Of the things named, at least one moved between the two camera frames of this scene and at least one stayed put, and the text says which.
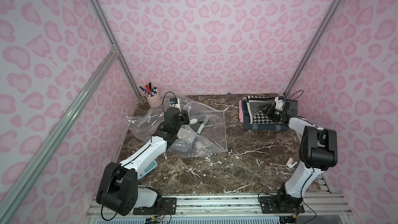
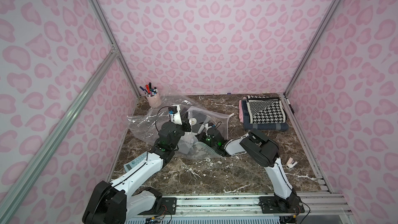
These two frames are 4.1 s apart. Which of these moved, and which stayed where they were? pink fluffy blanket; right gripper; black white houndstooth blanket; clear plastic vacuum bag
Moved: right gripper
Stayed: clear plastic vacuum bag; pink fluffy blanket; black white houndstooth blanket
